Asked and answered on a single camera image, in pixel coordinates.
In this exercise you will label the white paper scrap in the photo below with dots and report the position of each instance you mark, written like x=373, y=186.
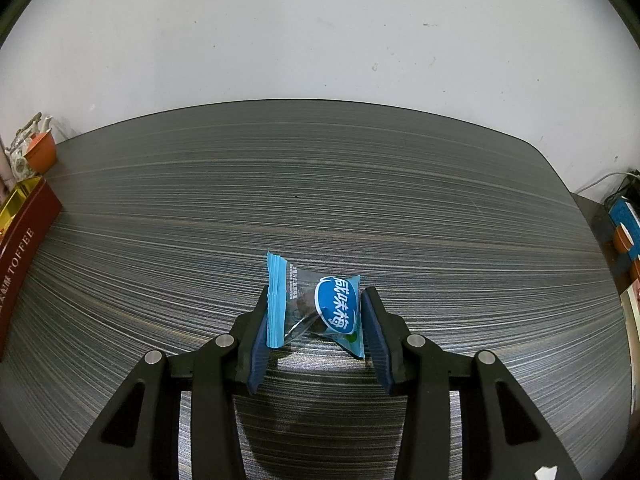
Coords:
x=546, y=474

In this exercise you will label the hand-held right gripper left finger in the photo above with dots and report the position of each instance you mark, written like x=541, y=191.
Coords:
x=260, y=355

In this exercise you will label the blue plum candy packet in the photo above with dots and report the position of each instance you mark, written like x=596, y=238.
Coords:
x=337, y=305

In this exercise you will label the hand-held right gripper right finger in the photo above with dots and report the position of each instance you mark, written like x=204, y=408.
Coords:
x=377, y=345

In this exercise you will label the floral ceramic teapot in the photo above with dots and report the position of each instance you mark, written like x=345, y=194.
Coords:
x=19, y=162

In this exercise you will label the red and gold tin box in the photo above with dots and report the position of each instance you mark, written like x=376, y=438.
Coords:
x=25, y=240

